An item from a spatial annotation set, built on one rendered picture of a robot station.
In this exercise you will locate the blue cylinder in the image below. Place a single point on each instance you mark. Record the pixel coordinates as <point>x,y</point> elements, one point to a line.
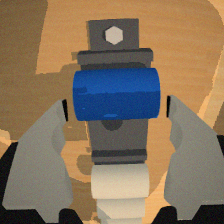
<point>116,94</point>

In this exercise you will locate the cream short plastic bar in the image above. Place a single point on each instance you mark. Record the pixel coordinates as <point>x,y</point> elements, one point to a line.
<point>122,221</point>

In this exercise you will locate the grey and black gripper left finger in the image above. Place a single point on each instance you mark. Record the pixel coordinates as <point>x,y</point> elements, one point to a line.
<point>34,181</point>

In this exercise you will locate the cream cylinder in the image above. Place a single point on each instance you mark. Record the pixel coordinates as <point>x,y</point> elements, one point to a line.
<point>120,181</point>
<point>121,208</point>

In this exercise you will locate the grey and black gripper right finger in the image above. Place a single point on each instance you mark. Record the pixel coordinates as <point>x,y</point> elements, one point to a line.
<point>194,183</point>

